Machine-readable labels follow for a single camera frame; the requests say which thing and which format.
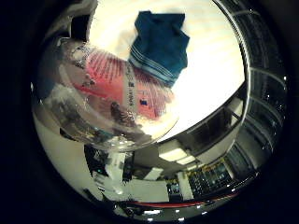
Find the clear plastic packaging bag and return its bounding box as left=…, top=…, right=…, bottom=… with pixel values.
left=32, top=38, right=181, bottom=153

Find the blue cloth with striped edge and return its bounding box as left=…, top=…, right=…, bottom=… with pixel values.
left=128, top=10, right=191, bottom=89

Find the large white box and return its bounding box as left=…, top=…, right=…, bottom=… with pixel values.
left=158, top=146, right=190, bottom=162

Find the small white box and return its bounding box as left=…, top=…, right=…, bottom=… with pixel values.
left=176, top=155, right=197, bottom=166

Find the dark equipment rack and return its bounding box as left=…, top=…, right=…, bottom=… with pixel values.
left=186, top=161, right=237, bottom=198

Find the red cable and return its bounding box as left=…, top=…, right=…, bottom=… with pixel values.
left=127, top=192, right=241, bottom=209

